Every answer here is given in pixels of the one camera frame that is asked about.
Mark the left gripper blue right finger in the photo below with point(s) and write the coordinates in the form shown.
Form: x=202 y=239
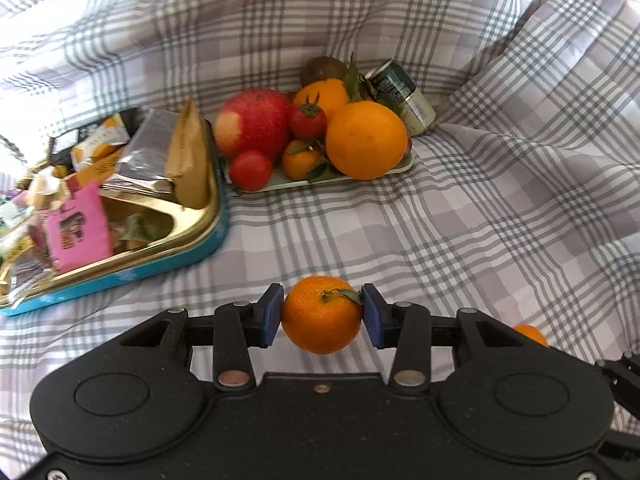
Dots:
x=405 y=327

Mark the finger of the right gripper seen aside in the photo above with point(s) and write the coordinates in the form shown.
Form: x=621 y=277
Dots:
x=623 y=377

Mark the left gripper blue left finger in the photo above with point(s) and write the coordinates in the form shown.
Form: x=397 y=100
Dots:
x=239 y=326

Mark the mandarin with leaf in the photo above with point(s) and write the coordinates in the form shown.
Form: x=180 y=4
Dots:
x=321 y=314

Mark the oval orange mandarin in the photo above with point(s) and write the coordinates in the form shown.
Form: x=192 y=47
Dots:
x=532 y=333

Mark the blue snack tin tray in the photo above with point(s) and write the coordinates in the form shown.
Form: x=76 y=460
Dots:
x=186 y=236

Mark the white fruit plate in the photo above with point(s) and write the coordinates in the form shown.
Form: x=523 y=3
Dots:
x=279 y=181

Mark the small red tomato on plate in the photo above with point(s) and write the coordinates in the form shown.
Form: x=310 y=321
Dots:
x=251 y=171

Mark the grey plaid cloth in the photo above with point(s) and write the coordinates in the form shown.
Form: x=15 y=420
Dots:
x=523 y=199

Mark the brown paper snack bag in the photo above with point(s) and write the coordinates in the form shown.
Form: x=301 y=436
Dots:
x=187 y=159

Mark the small mandarin on plate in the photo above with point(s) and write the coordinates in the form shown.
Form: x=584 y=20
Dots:
x=302 y=161

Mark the pink snack packet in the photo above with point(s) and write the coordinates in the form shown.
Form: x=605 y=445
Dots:
x=78 y=232

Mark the silver foil snack packet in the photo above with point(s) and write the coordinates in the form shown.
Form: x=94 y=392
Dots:
x=141 y=169

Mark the plum on plate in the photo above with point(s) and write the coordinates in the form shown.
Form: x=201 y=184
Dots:
x=408 y=147

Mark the large orange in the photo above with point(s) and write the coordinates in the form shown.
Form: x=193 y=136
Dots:
x=365 y=139

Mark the red apple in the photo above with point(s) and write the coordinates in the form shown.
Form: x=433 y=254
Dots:
x=253 y=120

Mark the strawberry-like tomato on plate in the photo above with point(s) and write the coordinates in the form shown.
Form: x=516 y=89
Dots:
x=308 y=121

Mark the orange snack packet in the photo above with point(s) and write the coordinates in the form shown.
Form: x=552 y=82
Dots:
x=105 y=139

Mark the green drink can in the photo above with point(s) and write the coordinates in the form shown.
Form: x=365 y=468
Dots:
x=392 y=86

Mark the back mandarin on plate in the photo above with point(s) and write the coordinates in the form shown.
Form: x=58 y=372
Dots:
x=330 y=95

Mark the kiwi behind plate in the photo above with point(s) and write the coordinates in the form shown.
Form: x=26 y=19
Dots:
x=322 y=68

